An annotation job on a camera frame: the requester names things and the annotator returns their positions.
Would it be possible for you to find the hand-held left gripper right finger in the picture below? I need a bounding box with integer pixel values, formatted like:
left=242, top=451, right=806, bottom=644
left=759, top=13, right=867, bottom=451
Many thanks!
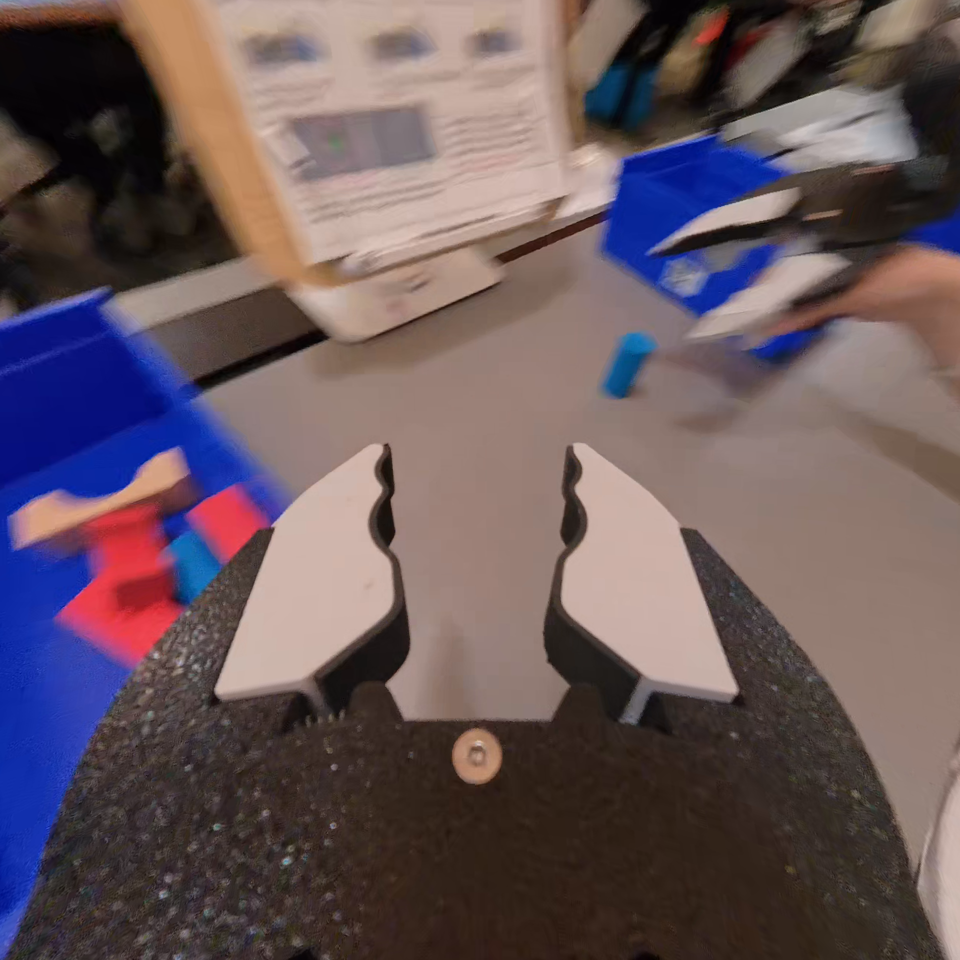
left=543, top=442, right=740, bottom=725

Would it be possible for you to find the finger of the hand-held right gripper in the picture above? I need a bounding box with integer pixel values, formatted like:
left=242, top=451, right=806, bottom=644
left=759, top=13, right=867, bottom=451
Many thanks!
left=648, top=187, right=805, bottom=258
left=684, top=253, right=855, bottom=345

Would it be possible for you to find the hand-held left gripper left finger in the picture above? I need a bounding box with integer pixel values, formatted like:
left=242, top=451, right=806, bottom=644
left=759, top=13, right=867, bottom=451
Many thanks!
left=213, top=442, right=411, bottom=717

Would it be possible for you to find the blue wooden cylinder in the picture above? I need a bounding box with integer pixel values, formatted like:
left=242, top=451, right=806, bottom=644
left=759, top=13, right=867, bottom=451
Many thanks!
left=600, top=331, right=659, bottom=400
left=166, top=528, right=222, bottom=605

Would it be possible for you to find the red arch block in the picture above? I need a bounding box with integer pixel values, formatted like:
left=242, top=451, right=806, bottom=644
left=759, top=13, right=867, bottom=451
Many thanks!
left=78, top=502, right=181, bottom=612

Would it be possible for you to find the blue plastic bin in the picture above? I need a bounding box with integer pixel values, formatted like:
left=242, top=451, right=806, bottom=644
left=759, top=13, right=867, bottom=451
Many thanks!
left=0, top=288, right=294, bottom=935
left=598, top=133, right=960, bottom=363

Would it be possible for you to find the person's right hand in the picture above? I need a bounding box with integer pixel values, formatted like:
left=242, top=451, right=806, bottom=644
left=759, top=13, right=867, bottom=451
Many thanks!
left=772, top=247, right=960, bottom=346

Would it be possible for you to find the long red rectangular block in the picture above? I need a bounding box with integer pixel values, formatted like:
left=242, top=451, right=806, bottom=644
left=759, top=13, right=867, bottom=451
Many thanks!
left=186, top=483, right=270, bottom=562

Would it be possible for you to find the natural wooden arch block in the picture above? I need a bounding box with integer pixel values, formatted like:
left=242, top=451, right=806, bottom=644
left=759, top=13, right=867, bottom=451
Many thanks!
left=7, top=447, right=198, bottom=555

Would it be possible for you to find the white stand base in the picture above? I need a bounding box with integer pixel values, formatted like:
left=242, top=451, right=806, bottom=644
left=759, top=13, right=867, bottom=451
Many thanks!
left=288, top=246, right=505, bottom=344

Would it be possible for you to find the person's white shirt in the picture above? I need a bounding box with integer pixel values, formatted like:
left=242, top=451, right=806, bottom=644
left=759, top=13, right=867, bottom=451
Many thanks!
left=916, top=750, right=960, bottom=960

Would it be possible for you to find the wooden display board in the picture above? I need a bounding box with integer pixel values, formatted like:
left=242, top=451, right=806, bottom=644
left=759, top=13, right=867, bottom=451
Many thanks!
left=120, top=0, right=582, bottom=288

